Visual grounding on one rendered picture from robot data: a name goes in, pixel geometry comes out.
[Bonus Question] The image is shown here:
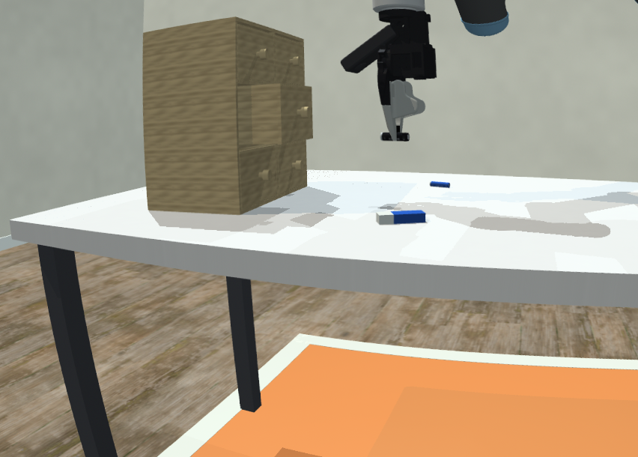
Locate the blue and white eraser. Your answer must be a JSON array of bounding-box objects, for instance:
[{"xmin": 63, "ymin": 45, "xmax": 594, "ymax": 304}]
[{"xmin": 376, "ymin": 210, "xmax": 426, "ymax": 225}]

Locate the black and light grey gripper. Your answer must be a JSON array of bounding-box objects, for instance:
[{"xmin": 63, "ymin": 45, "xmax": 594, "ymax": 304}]
[{"xmin": 377, "ymin": 9, "xmax": 437, "ymax": 141}]

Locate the dark wooden drawer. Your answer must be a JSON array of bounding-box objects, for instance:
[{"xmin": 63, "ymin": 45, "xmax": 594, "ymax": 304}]
[
  {"xmin": 237, "ymin": 24, "xmax": 274, "ymax": 82},
  {"xmin": 278, "ymin": 140, "xmax": 306, "ymax": 195},
  {"xmin": 237, "ymin": 83, "xmax": 313, "ymax": 145},
  {"xmin": 239, "ymin": 145, "xmax": 277, "ymax": 210},
  {"xmin": 276, "ymin": 35, "xmax": 303, "ymax": 85}
]

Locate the blue battery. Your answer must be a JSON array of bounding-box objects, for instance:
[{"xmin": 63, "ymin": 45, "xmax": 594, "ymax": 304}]
[{"xmin": 429, "ymin": 181, "xmax": 450, "ymax": 188}]

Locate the brown wooden chest of drawers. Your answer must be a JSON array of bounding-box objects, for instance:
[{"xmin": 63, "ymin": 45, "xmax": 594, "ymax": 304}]
[{"xmin": 142, "ymin": 17, "xmax": 307, "ymax": 215}]

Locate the black aa battery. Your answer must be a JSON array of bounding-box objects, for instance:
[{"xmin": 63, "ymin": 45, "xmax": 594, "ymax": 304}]
[{"xmin": 380, "ymin": 133, "xmax": 410, "ymax": 142}]

